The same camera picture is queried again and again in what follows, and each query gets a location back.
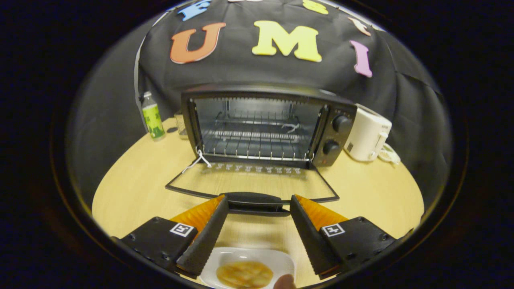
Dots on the round golden bread bun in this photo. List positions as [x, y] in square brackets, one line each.
[245, 275]

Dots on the small clear glass cup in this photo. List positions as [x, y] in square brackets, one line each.
[180, 125]

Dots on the small white button device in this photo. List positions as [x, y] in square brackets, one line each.
[388, 154]

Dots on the green label plastic bottle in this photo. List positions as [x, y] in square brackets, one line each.
[153, 120]

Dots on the black toaster oven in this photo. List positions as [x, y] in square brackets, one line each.
[341, 138]

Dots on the white square plate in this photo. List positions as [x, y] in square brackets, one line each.
[241, 255]

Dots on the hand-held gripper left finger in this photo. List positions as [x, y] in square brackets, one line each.
[209, 237]

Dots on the white pop-up toaster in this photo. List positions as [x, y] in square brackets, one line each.
[365, 136]

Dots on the black backdrop cloth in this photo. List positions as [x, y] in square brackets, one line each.
[241, 68]

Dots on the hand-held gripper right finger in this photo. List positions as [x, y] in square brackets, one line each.
[311, 237]

